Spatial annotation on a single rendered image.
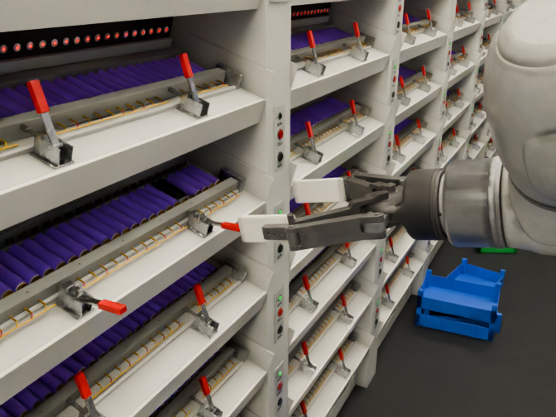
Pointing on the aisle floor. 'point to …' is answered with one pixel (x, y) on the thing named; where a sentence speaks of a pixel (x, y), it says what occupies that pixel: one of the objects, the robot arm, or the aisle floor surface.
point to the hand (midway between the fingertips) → (278, 208)
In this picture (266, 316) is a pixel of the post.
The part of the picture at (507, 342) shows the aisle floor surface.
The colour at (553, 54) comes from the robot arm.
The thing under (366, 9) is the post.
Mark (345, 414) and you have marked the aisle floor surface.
